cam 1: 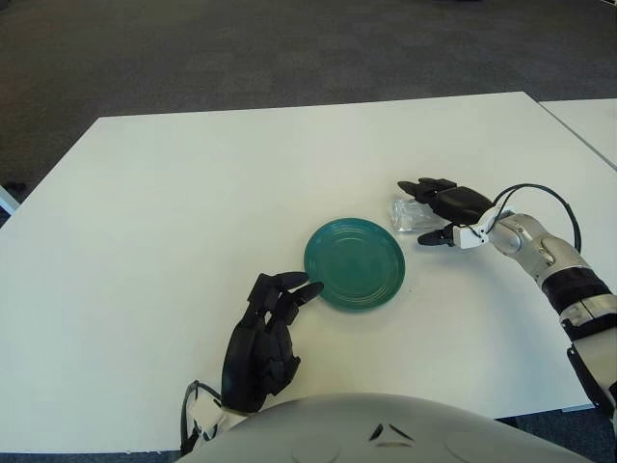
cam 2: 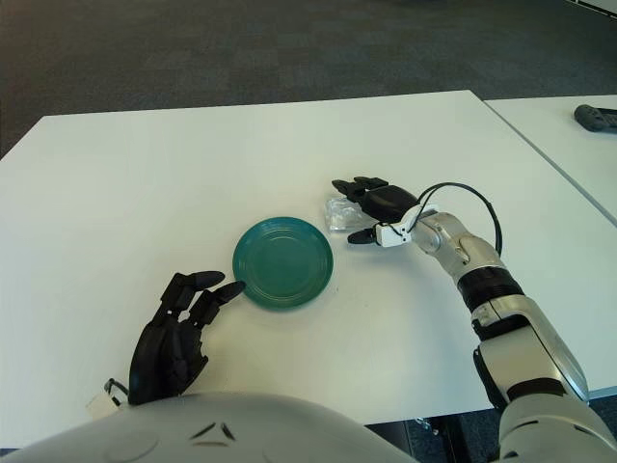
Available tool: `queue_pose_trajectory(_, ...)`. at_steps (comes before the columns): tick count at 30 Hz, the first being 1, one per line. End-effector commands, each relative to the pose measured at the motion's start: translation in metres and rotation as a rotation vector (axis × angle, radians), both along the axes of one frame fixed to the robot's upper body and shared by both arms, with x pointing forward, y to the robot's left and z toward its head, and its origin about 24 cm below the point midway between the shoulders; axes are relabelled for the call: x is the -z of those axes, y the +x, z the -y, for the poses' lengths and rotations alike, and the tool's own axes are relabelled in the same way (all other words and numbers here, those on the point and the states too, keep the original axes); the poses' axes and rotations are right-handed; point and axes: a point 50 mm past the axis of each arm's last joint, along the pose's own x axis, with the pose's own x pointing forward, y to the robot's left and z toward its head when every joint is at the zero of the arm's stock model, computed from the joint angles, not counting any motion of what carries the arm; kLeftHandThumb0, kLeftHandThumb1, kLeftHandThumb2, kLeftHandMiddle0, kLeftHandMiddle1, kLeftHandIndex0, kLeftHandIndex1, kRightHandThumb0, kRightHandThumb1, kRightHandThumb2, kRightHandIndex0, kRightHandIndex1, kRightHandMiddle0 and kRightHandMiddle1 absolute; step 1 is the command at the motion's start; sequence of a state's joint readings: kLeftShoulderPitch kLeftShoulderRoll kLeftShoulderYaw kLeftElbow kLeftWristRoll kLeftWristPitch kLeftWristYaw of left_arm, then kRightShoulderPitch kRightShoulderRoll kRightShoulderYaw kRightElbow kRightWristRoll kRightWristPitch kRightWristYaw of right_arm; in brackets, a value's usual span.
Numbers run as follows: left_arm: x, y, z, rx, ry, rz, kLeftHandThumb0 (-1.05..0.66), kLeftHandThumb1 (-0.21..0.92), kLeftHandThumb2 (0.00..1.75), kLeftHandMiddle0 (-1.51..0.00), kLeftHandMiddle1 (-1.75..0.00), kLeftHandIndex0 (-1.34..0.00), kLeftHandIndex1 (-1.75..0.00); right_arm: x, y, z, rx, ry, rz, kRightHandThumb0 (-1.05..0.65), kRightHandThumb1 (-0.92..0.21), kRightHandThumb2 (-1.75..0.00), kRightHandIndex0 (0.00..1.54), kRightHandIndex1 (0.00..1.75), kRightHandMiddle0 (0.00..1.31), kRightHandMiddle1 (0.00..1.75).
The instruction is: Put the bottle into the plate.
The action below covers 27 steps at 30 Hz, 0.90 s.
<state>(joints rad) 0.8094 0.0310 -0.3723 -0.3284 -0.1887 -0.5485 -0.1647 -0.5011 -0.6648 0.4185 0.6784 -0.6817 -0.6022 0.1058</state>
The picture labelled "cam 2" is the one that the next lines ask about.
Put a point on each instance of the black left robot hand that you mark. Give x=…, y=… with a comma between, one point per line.
x=164, y=357

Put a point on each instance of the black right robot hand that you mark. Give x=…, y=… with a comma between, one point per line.
x=388, y=202

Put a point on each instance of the clear bottle with blue cap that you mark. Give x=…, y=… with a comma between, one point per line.
x=340, y=214

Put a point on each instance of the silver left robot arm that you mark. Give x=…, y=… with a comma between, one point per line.
x=101, y=404

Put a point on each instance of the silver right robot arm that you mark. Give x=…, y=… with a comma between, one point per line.
x=525, y=313

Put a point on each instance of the green round plate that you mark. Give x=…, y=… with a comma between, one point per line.
x=279, y=270

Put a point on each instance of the grey robot torso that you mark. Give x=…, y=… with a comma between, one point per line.
x=193, y=434

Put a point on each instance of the grey game controller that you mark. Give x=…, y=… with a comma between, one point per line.
x=593, y=118

